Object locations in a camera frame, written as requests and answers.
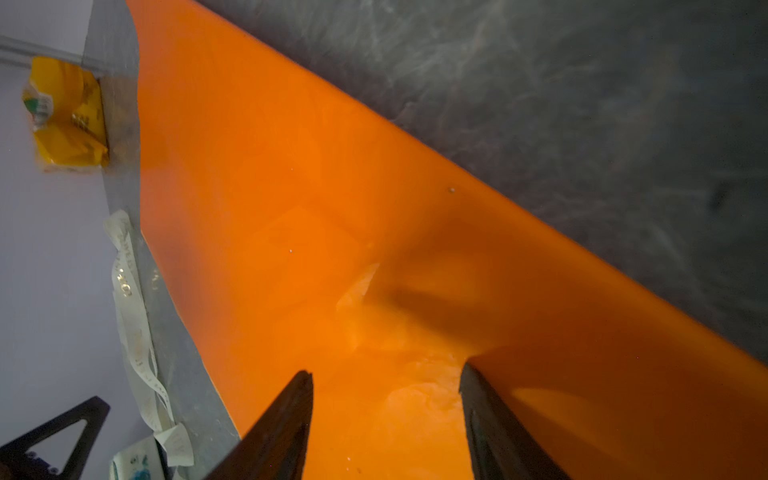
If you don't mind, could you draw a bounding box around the orange wrapping paper sheet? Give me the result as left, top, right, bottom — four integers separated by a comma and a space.
128, 1, 767, 479

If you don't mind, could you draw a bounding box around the yellow snack bag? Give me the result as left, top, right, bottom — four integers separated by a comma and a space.
22, 56, 109, 173

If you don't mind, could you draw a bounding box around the cream printed ribbon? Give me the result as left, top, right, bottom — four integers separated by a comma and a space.
104, 210, 195, 479

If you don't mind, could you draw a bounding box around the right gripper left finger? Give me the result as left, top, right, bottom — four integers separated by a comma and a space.
208, 370, 314, 480

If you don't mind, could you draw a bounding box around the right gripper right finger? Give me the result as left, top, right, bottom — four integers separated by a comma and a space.
459, 363, 568, 480

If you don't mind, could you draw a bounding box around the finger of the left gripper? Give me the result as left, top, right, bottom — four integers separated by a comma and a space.
0, 395, 112, 480

